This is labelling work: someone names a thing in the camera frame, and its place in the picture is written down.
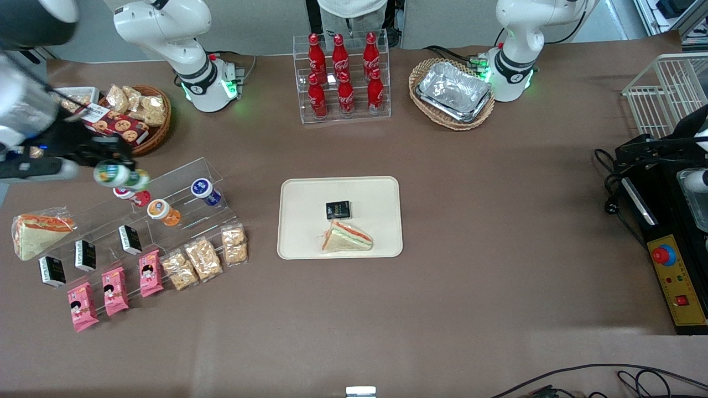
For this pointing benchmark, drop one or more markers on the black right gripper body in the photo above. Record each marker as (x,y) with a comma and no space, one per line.
(73,143)

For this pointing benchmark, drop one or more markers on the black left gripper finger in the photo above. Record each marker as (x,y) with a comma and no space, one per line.
(647,158)
(644,142)

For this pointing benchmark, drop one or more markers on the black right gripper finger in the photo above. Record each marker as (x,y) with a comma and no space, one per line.
(123,161)
(113,145)

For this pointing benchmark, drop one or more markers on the green lid gum bottle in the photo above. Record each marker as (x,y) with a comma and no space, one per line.
(113,176)

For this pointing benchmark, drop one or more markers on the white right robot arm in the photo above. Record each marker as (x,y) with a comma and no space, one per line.
(166,27)

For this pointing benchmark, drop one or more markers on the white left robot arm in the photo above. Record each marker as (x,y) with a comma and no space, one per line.
(517,33)

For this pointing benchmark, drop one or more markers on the red lid gum bottle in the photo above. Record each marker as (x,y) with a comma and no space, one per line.
(137,198)

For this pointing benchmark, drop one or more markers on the orange lid gum bottle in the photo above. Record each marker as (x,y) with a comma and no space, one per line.
(161,211)

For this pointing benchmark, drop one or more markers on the purple lid gum bottle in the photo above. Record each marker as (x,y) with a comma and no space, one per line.
(204,190)

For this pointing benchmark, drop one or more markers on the aluminium foil tray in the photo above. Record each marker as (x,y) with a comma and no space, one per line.
(453,88)
(475,115)

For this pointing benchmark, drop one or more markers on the beige serving tray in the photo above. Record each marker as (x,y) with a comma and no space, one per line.
(310,221)

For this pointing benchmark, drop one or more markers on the dark red cookie box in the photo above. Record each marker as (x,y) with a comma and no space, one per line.
(124,128)

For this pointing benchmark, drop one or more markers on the clear bag of beige snacks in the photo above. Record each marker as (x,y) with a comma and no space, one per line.
(155,110)
(234,245)
(180,271)
(203,260)
(133,97)
(74,103)
(117,98)

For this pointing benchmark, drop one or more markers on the brown wicker basket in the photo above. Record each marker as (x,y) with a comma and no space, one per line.
(157,135)

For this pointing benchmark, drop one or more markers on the black control box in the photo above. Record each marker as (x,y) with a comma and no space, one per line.
(664,210)

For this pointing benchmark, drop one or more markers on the clear plastic container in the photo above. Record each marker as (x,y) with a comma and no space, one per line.
(698,213)

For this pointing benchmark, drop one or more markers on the small black white box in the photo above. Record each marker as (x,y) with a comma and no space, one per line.
(52,272)
(85,255)
(130,240)

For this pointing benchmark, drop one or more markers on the clear acrylic stepped display stand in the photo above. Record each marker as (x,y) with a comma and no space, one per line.
(188,221)

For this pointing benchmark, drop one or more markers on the red emergency stop button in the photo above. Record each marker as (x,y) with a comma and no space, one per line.
(664,255)

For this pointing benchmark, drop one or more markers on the wrapped triangle sandwich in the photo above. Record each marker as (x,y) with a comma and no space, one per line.
(345,239)
(36,237)

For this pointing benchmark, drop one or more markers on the metal equipment shelf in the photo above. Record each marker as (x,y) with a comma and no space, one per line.
(686,22)

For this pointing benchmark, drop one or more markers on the pink snack packet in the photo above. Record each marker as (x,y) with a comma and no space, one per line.
(115,291)
(150,273)
(83,307)

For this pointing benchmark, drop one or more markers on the yellow control panel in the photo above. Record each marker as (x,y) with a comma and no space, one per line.
(677,282)

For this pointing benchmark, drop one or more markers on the red cola bottle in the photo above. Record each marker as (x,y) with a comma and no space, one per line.
(316,58)
(346,97)
(375,94)
(339,58)
(317,99)
(371,55)

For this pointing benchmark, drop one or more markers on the small black flat box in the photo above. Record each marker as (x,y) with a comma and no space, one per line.
(338,210)

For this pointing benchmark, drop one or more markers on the light wicker basket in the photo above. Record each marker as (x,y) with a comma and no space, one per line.
(423,69)

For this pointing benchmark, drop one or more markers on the clear acrylic bottle rack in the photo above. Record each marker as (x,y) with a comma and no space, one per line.
(387,110)

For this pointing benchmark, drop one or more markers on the person torso white sweater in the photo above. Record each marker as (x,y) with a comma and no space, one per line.
(354,8)

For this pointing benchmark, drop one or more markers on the small silver white device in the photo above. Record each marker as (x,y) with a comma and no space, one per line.
(360,392)

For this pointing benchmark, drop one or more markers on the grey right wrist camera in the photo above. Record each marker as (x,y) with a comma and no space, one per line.
(33,168)

